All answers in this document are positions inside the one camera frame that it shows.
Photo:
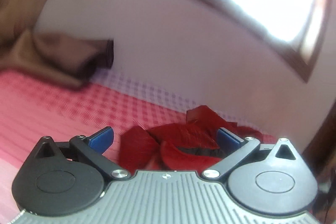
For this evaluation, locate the pink checked bed sheet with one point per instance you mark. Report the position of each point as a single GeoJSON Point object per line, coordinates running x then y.
{"type": "Point", "coordinates": [52, 108]}

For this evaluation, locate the beige patterned curtain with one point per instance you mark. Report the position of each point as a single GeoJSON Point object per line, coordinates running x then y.
{"type": "Point", "coordinates": [39, 56]}

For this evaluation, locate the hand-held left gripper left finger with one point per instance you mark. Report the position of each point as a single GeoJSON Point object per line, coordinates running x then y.
{"type": "Point", "coordinates": [101, 140]}

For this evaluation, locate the dark brown cloth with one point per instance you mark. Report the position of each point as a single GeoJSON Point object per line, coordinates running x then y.
{"type": "Point", "coordinates": [324, 161]}

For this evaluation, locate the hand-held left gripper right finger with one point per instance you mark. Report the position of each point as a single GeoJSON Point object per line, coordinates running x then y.
{"type": "Point", "coordinates": [227, 139]}

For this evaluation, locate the red padded jacket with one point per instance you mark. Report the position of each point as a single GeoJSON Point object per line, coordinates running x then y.
{"type": "Point", "coordinates": [183, 134]}

